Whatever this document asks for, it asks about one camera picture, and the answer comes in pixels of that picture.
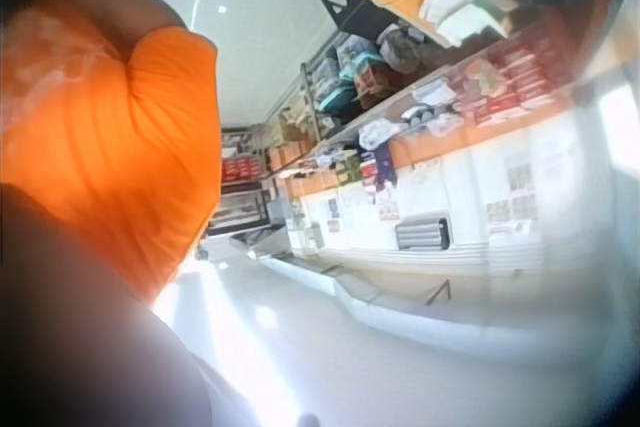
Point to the glass display case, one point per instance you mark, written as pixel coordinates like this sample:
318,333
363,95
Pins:
239,207

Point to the white display counter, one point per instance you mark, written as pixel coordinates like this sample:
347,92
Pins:
360,282

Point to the shelf rack with goods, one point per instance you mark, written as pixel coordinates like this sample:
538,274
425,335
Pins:
400,97

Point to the stack of white cloths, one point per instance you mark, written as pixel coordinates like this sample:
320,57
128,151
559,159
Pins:
465,4

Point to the paper notices on wall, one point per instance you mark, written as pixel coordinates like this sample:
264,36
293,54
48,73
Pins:
450,197

